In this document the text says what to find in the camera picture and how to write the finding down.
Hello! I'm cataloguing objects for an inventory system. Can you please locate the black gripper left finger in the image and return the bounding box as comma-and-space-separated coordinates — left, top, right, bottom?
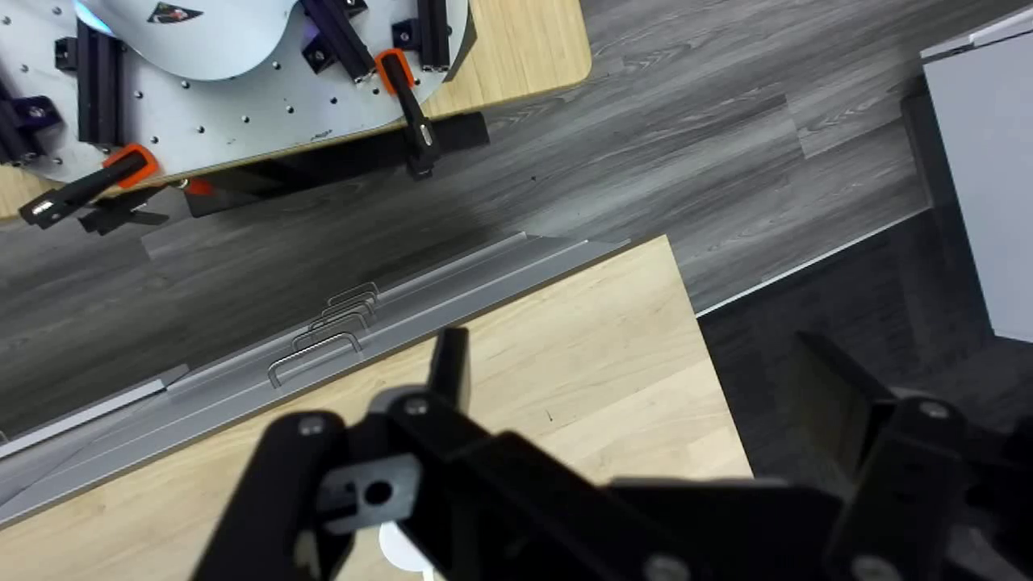
191, 326, 471, 581

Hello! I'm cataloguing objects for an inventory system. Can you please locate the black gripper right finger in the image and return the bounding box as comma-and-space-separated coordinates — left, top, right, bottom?
790, 328, 1033, 581

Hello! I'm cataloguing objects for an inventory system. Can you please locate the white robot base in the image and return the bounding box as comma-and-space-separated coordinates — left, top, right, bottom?
72, 0, 298, 80

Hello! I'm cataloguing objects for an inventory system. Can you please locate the orange black bar clamp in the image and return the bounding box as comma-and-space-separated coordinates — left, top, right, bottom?
18, 143, 162, 234
375, 49, 438, 178

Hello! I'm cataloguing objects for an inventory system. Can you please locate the white cabinet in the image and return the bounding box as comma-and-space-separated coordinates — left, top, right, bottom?
921, 8, 1033, 343

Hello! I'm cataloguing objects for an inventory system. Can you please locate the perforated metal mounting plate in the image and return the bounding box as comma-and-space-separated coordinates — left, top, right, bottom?
0, 0, 476, 186

